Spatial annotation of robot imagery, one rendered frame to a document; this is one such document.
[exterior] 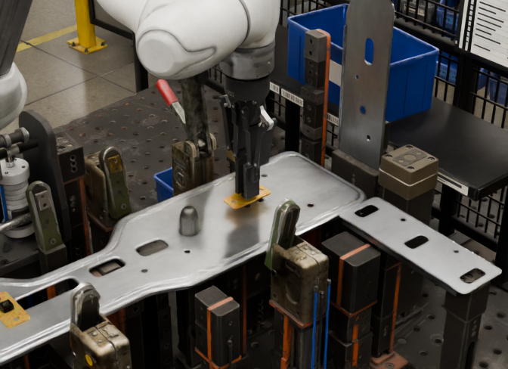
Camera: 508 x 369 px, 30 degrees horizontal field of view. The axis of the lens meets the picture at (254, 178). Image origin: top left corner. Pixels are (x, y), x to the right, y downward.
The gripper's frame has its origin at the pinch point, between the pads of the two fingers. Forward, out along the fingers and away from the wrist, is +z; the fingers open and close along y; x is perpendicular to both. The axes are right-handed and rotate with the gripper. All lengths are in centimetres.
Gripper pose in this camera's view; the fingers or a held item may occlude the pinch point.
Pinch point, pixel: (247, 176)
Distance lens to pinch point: 165.6
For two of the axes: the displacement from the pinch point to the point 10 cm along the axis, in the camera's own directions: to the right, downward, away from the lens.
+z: 0.0, 8.5, 5.2
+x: 7.8, -3.3, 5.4
